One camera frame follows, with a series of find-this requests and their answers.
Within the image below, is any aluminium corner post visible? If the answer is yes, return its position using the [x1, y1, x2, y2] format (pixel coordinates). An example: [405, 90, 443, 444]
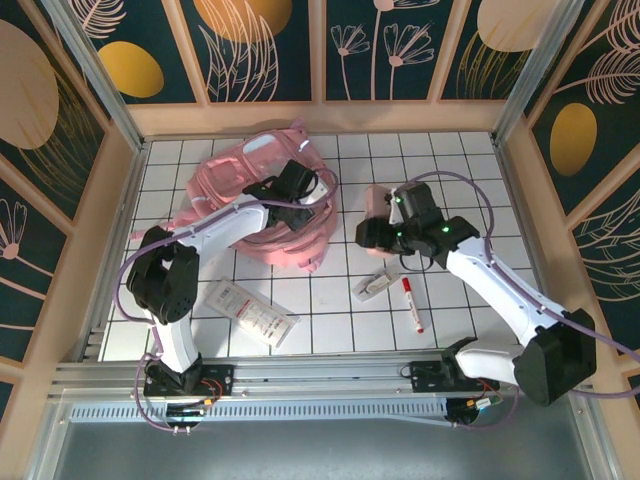
[42, 0, 149, 151]
[492, 0, 589, 146]

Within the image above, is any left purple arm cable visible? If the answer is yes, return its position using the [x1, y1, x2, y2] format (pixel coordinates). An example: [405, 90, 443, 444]
[116, 167, 341, 434]

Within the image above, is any grey metal base sheet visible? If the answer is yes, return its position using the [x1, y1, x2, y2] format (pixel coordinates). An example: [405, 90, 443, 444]
[29, 394, 616, 480]

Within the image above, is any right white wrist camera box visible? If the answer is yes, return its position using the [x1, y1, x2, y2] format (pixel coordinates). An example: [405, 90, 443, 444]
[386, 187, 404, 226]

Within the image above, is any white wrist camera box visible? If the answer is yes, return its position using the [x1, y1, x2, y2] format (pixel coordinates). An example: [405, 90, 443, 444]
[299, 179, 330, 206]
[386, 187, 404, 226]

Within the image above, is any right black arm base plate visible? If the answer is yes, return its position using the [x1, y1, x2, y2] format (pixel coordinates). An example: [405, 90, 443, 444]
[408, 359, 501, 394]

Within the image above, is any left aluminium side rail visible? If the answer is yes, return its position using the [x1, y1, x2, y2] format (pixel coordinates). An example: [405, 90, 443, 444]
[74, 139, 151, 364]

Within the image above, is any left aluminium corner post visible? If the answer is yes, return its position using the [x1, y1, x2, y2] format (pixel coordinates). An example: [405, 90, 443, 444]
[42, 0, 149, 151]

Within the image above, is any large beige disc wall panel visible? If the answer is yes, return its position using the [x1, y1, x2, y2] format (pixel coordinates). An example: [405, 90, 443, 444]
[0, 0, 111, 221]

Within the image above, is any clear plastic packaged stationery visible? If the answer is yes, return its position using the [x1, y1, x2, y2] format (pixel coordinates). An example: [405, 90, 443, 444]
[351, 267, 403, 303]

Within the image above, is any pink flower stem wall panel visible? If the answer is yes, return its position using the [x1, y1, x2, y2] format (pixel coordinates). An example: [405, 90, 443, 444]
[0, 154, 76, 366]

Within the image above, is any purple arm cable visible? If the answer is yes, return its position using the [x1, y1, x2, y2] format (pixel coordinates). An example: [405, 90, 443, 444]
[394, 170, 640, 431]
[116, 167, 341, 434]

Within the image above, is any flower outline wall panel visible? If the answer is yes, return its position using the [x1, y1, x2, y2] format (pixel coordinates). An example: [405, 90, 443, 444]
[319, 0, 446, 104]

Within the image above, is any beige circle gold leaf panel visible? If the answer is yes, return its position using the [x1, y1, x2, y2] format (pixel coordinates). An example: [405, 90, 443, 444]
[437, 0, 566, 101]

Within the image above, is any pink feather leaf wall panel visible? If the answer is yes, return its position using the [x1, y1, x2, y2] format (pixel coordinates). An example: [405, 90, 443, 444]
[567, 184, 640, 356]

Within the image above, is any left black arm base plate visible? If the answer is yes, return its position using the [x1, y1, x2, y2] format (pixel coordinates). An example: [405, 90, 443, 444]
[143, 363, 236, 399]

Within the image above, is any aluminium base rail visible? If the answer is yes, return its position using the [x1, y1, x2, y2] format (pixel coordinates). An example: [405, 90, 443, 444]
[49, 349, 591, 401]

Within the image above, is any aluminium side rail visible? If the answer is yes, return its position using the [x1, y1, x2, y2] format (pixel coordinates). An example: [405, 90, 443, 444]
[74, 139, 151, 364]
[492, 137, 576, 356]

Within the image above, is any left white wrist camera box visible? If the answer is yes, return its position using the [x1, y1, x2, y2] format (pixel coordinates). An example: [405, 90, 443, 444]
[299, 179, 330, 206]

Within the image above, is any pink backpack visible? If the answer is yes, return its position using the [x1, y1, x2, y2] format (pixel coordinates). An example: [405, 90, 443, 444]
[130, 117, 341, 274]

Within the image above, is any small wired circuit board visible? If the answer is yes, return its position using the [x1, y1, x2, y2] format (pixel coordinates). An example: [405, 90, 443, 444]
[447, 397, 506, 429]
[164, 397, 214, 426]

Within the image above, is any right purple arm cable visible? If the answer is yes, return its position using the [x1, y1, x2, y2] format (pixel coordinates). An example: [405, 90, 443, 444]
[394, 170, 640, 431]

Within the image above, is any right aluminium corner post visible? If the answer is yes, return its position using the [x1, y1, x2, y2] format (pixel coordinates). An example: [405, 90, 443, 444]
[492, 0, 589, 146]

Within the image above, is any right aluminium side rail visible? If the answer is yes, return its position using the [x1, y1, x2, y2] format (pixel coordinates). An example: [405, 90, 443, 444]
[492, 137, 576, 356]

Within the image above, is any white packet with red print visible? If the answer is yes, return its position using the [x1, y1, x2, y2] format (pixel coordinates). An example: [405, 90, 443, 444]
[202, 277, 303, 349]

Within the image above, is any yellow oval feather wall panel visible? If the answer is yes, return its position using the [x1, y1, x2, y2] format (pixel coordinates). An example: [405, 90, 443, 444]
[524, 0, 640, 216]

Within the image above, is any red and white marker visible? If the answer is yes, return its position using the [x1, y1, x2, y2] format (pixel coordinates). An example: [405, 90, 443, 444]
[401, 277, 426, 335]

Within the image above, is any slotted grey cable duct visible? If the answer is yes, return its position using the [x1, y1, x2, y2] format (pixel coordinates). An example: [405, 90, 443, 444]
[69, 399, 451, 426]

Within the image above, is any orange circle leaf wall panel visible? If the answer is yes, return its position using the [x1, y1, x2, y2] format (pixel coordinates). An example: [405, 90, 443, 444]
[167, 0, 321, 105]

